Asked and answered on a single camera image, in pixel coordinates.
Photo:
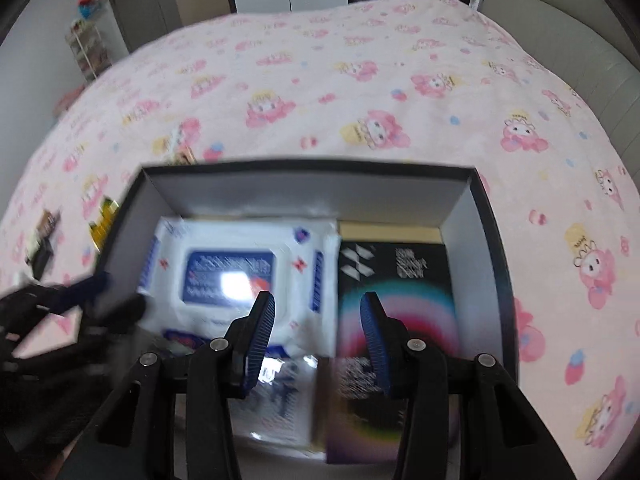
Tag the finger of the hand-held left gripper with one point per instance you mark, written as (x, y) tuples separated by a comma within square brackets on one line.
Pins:
[(80, 292), (115, 312)]

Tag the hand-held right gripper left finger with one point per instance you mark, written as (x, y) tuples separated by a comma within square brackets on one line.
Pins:
[(260, 340)]

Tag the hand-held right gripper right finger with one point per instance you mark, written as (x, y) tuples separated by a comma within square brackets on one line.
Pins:
[(377, 350)]

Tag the white wet wipes pack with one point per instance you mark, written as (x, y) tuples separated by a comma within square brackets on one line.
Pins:
[(300, 310)]

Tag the black printed box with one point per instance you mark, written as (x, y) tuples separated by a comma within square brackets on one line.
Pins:
[(430, 320)]

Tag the black cardboard box container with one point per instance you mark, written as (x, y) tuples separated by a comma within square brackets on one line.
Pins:
[(300, 195)]

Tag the beige cream tube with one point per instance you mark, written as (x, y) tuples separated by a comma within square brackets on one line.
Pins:
[(45, 245)]

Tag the green yellow snack packet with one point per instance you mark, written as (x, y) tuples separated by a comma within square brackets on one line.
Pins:
[(105, 220)]

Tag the tan flat package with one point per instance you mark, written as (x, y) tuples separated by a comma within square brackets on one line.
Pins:
[(390, 232)]

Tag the white shelf rack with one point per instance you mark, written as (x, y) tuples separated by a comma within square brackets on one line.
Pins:
[(90, 55)]

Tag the red blue toy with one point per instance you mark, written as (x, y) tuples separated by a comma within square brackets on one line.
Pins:
[(91, 4)]

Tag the grey padded headboard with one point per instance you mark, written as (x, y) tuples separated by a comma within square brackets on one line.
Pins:
[(565, 25)]

